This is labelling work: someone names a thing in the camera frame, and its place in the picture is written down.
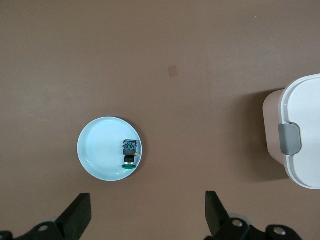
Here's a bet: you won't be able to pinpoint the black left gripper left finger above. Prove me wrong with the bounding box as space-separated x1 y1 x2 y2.
0 192 92 240

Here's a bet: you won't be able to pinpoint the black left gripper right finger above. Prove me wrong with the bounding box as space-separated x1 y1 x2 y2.
204 190 304 240

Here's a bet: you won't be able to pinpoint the light blue round plate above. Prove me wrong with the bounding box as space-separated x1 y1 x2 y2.
76 116 144 182

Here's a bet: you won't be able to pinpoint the white lunch box grey latches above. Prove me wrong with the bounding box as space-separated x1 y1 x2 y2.
262 73 320 190

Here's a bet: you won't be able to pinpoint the green push button switch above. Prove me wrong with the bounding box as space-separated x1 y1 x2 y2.
121 139 139 170

